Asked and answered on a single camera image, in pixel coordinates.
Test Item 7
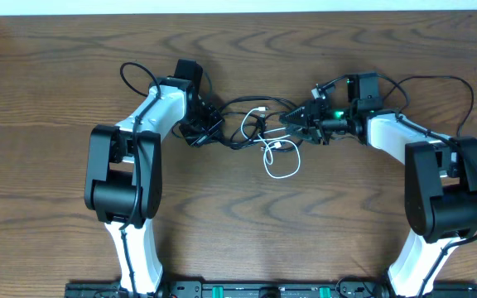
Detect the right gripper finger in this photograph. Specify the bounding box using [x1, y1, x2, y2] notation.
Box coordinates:
[285, 125, 320, 143]
[279, 106, 307, 124]

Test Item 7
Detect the thick black usb cable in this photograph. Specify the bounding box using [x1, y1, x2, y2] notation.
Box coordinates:
[217, 95, 306, 153]

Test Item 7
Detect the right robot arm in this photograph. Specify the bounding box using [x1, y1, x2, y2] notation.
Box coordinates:
[279, 72, 477, 297]

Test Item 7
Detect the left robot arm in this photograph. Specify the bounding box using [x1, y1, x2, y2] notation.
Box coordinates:
[84, 59, 224, 297]

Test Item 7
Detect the right camera cable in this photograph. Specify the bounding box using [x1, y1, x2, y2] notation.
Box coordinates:
[320, 74, 477, 298]

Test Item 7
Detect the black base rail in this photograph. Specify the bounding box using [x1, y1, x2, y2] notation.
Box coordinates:
[63, 279, 477, 298]

